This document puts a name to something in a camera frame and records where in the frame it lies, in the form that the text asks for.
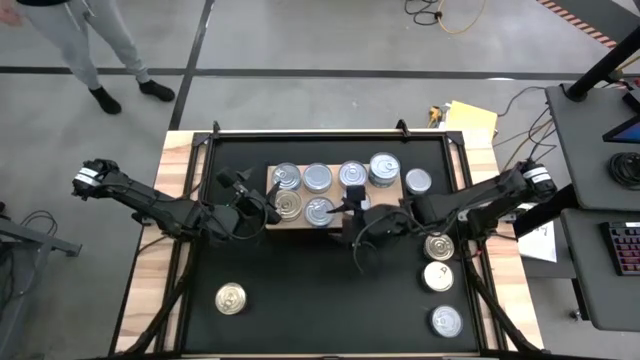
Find silver tuna can blue label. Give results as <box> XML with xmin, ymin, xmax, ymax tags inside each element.
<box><xmin>303</xmin><ymin>195</ymin><xmax>336</xmax><ymax>229</ymax></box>
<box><xmin>429</xmin><ymin>304</ymin><xmax>464</xmax><ymax>339</ymax></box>

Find green white label tuna can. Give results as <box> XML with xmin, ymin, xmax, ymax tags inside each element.
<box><xmin>302</xmin><ymin>162</ymin><xmax>334</xmax><ymax>195</ymax></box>
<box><xmin>404</xmin><ymin>167</ymin><xmax>433</xmax><ymax>196</ymax></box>

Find grey metal stand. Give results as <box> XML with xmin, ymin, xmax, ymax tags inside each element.
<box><xmin>0</xmin><ymin>202</ymin><xmax>84</xmax><ymax>360</ymax></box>

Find black floor cable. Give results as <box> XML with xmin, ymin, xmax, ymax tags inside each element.
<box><xmin>403</xmin><ymin>0</ymin><xmax>444</xmax><ymax>27</ymax></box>
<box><xmin>496</xmin><ymin>85</ymin><xmax>549</xmax><ymax>119</ymax></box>

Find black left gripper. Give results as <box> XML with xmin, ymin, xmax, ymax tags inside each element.
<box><xmin>229</xmin><ymin>167</ymin><xmax>283</xmax><ymax>227</ymax></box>

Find yellow extension cable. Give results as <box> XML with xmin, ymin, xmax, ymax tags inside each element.
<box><xmin>434</xmin><ymin>0</ymin><xmax>489</xmax><ymax>36</ymax></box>

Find tuna can bright blue label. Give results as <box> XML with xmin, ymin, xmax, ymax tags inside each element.
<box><xmin>271</xmin><ymin>161</ymin><xmax>303</xmax><ymax>192</ymax></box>

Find monitor with blue screen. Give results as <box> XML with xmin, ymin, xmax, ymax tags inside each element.
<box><xmin>601</xmin><ymin>113</ymin><xmax>640</xmax><ymax>146</ymax></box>

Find coiled black cable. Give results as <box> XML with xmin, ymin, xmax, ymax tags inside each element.
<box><xmin>607</xmin><ymin>151</ymin><xmax>640</xmax><ymax>191</ymax></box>

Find silver tuna can red label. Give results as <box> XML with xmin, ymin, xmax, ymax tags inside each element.
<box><xmin>337</xmin><ymin>159</ymin><xmax>370</xmax><ymax>189</ymax></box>

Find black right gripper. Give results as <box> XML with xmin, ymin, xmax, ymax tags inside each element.
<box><xmin>325</xmin><ymin>202</ymin><xmax>407</xmax><ymax>247</ymax></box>

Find grey desk panel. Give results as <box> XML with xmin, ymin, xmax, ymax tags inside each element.
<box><xmin>543</xmin><ymin>83</ymin><xmax>640</xmax><ymax>211</ymax></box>
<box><xmin>559</xmin><ymin>207</ymin><xmax>640</xmax><ymax>332</ymax></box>

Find backlit black keyboard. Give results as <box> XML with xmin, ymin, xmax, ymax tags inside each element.
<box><xmin>598</xmin><ymin>219</ymin><xmax>640</xmax><ymax>277</ymax></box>

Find person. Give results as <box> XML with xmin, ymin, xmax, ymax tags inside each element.
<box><xmin>0</xmin><ymin>0</ymin><xmax>177</xmax><ymax>116</ymax></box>

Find black table mat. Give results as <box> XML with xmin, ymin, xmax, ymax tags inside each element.
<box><xmin>182</xmin><ymin>138</ymin><xmax>482</xmax><ymax>354</ymax></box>

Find pale-lid can white blue label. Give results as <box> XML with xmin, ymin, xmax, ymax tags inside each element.
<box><xmin>422</xmin><ymin>261</ymin><xmax>455</xmax><ymax>293</ymax></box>

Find black metal rig frame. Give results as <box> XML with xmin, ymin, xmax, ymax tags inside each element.
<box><xmin>107</xmin><ymin>119</ymin><xmax>546</xmax><ymax>360</ymax></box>

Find white paper sheet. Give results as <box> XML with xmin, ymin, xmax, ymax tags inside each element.
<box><xmin>516</xmin><ymin>218</ymin><xmax>559</xmax><ymax>265</ymax></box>

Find yellow paper pad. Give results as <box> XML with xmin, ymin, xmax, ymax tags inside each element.
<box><xmin>444</xmin><ymin>99</ymin><xmax>499</xmax><ymax>139</ymax></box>

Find wooden shelf black metal legs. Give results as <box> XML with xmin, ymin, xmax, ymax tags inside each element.
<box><xmin>264</xmin><ymin>162</ymin><xmax>405</xmax><ymax>231</ymax></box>

